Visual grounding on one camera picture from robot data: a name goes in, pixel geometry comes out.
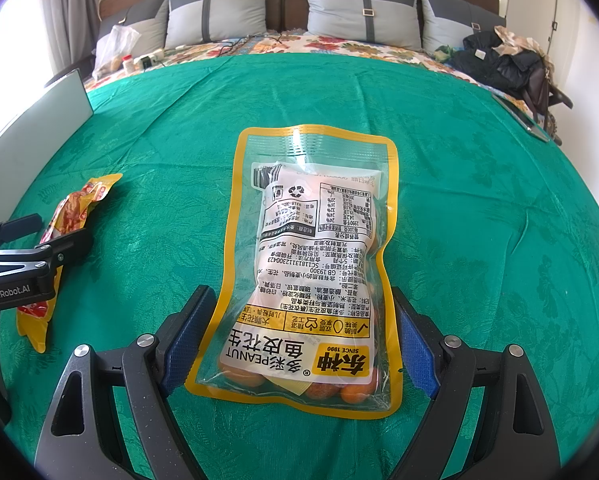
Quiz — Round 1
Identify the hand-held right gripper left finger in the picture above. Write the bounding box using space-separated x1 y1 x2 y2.
34 284 218 480

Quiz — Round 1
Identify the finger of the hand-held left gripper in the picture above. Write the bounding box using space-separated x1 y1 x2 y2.
0 213 43 251
30 229 94 271

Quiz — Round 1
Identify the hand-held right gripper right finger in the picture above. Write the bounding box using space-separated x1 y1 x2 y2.
389 286 555 480

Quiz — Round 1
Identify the red yellow snack packet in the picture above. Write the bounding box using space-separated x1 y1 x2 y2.
16 174 124 353

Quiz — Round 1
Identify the white cardboard box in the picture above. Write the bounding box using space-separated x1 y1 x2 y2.
0 67 94 161

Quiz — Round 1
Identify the yellow-bordered peanut packet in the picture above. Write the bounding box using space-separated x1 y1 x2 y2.
184 124 405 420

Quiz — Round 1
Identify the green tablecloth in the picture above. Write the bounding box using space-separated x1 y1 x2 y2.
0 52 599 480

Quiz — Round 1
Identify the dark wooden chair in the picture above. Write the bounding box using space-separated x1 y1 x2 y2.
42 55 98 88

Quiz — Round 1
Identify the clear plastic bag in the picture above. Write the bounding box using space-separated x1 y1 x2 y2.
92 24 141 81

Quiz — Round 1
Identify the white power strip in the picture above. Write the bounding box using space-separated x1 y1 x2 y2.
134 44 190 70

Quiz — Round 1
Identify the grey two-tone pillow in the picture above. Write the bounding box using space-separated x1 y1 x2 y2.
97 0 173 53
164 0 274 51
299 0 423 52
418 0 507 56

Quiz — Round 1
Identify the grey curtain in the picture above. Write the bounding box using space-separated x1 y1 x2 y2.
34 0 103 76

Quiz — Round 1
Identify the smartphone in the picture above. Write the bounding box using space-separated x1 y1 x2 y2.
489 92 551 143

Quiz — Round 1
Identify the brown bag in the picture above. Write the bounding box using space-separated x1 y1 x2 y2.
522 55 575 136

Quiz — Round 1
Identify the black jacket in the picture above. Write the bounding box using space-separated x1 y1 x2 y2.
449 32 545 96

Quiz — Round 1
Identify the floral bedsheet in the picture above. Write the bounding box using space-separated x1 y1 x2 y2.
84 32 530 106

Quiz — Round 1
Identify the beige cloth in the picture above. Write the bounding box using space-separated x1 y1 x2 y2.
492 25 555 68

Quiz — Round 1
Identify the white door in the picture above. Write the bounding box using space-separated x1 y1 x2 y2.
499 0 570 56

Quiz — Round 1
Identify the black cable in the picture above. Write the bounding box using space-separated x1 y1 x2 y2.
162 32 285 68

